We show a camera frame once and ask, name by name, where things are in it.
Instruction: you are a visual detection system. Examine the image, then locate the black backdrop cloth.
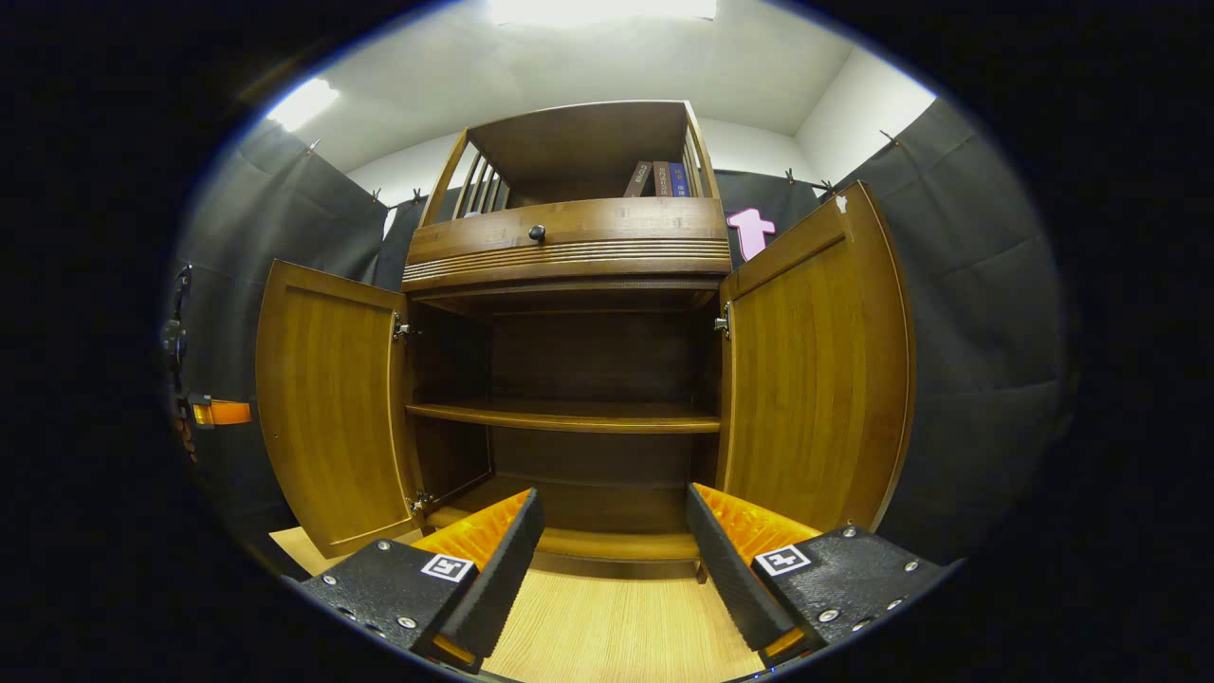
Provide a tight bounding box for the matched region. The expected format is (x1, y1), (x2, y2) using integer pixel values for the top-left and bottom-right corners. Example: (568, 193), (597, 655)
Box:
(171, 95), (1073, 567)

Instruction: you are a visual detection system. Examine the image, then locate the wooden inner shelf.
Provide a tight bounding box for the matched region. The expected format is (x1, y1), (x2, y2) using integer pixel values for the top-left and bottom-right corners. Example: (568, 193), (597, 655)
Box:
(406, 398), (722, 435)

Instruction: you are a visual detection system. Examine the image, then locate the wooden drawer with black knob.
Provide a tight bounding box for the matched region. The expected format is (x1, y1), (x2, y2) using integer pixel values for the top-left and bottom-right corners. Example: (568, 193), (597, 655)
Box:
(402, 197), (733, 293)

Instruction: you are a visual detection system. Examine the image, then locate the wooden shoe cabinet door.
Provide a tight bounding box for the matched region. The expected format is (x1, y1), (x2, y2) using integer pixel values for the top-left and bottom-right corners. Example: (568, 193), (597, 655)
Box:
(254, 259), (425, 559)
(716, 182), (917, 534)

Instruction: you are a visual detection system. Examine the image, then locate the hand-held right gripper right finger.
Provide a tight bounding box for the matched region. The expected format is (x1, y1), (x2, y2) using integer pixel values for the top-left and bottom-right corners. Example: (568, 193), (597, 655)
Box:
(685, 482), (966, 670)

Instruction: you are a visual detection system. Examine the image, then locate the large ceiling light panel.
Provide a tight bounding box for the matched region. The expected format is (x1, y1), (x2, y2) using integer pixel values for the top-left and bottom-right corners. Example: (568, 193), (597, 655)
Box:
(488, 0), (719, 27)

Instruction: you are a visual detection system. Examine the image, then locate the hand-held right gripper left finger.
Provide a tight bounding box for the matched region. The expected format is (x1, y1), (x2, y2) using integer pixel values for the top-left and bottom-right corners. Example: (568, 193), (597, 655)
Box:
(300, 487), (547, 676)

